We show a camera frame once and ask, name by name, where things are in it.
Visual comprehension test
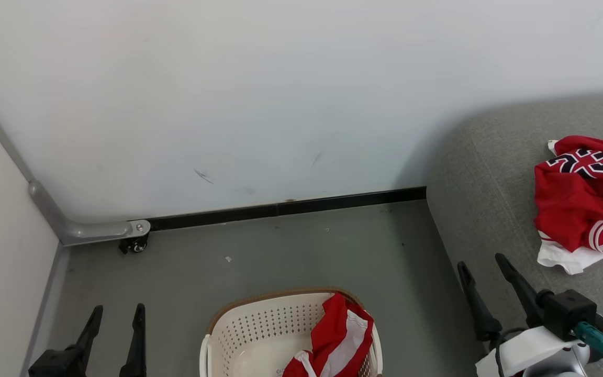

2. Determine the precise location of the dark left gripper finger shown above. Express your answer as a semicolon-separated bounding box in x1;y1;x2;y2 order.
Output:
119;303;147;377
73;305;105;362

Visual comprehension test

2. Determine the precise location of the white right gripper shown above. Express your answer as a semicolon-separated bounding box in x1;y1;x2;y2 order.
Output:
457;253;577;377

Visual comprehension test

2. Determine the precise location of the white garment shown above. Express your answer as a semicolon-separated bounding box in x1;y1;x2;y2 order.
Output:
537;230;603;275

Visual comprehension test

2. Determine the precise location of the red jersey number 23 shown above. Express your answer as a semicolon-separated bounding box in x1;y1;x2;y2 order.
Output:
534;135;603;253

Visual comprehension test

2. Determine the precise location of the grey fabric sofa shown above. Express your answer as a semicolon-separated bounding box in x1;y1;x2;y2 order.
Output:
426;92;603;377

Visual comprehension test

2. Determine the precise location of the black caster wheel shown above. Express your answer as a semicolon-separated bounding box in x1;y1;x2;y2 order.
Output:
119;235;149;255

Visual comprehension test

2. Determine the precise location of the grey metal partition foot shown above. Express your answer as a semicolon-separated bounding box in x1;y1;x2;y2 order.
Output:
28;180;151;247

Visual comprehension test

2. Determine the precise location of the white perforated laundry basket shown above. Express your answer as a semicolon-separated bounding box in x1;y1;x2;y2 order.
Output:
199;287;384;377

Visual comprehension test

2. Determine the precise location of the red shorts white stripe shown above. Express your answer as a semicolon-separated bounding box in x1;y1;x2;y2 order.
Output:
282;293;375;377

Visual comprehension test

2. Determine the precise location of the black baseboard strip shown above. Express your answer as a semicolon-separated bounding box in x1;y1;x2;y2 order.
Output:
149;186;427;232

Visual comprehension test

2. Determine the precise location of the thin black right gripper cable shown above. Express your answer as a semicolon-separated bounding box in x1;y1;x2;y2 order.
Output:
494;327;530;377

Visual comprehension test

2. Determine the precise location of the teal right camera connector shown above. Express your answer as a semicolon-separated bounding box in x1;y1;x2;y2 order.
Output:
574;321;603;363

